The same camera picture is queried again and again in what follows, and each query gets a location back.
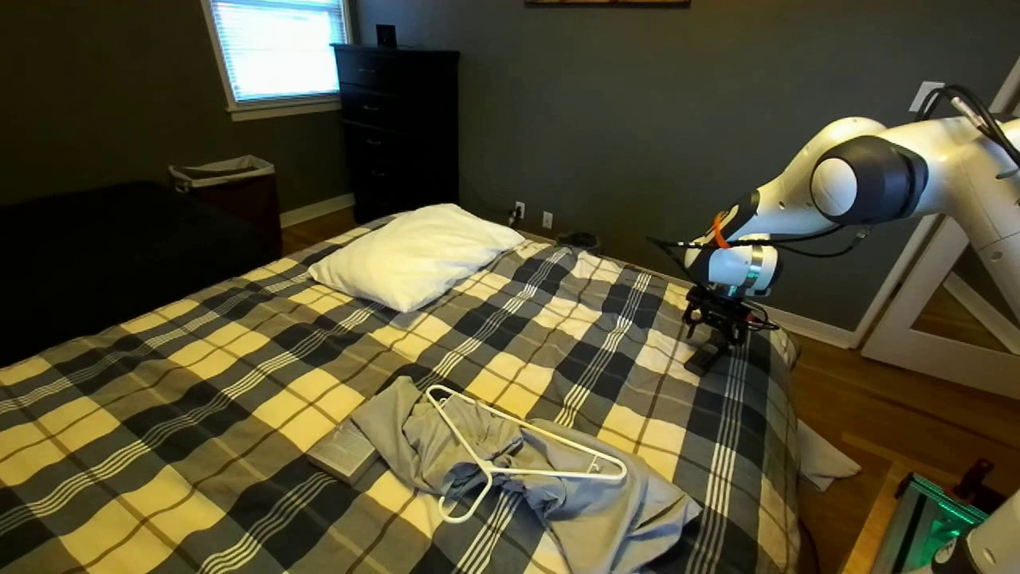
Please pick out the white wall outlet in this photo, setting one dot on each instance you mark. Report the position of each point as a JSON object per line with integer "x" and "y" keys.
{"x": 546, "y": 220}

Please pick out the white wall plug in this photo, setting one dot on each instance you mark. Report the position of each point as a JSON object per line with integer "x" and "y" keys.
{"x": 516, "y": 210}

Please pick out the orange band on arm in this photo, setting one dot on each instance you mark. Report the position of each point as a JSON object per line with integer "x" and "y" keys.
{"x": 722, "y": 231}

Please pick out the white framed window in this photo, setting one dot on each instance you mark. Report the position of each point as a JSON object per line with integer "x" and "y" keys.
{"x": 278, "y": 48}

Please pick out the white cloth on floor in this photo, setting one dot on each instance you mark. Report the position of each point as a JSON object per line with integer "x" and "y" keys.
{"x": 824, "y": 458}

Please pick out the white plastic clothes hanger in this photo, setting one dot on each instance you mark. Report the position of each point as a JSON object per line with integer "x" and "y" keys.
{"x": 468, "y": 424}

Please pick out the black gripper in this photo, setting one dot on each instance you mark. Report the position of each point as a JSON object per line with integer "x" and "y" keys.
{"x": 729, "y": 308}

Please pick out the plaid bed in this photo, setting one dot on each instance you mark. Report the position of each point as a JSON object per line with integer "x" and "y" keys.
{"x": 191, "y": 424}

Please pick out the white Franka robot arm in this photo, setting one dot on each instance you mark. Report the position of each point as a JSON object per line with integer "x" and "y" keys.
{"x": 894, "y": 186}

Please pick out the small dark box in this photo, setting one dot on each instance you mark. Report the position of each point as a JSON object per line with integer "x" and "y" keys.
{"x": 383, "y": 35}

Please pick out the white pillow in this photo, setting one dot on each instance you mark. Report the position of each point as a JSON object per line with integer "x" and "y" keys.
{"x": 409, "y": 258}

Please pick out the green metal device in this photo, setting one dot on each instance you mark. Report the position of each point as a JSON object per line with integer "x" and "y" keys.
{"x": 924, "y": 521}

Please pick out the tall black dresser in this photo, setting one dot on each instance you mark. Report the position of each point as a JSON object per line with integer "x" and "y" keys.
{"x": 400, "y": 133}

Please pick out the black low furniture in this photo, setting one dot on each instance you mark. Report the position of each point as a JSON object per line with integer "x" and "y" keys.
{"x": 106, "y": 256}

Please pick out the light wooden board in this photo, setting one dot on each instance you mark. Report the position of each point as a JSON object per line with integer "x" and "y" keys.
{"x": 864, "y": 529}

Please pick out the grey rounded robot base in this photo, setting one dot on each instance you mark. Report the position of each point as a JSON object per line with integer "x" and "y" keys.
{"x": 995, "y": 543}

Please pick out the dark laundry hamper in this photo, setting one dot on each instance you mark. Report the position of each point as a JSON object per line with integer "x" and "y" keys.
{"x": 223, "y": 193}

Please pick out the grey cloth garment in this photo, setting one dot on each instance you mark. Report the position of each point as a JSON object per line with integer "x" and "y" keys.
{"x": 553, "y": 479}

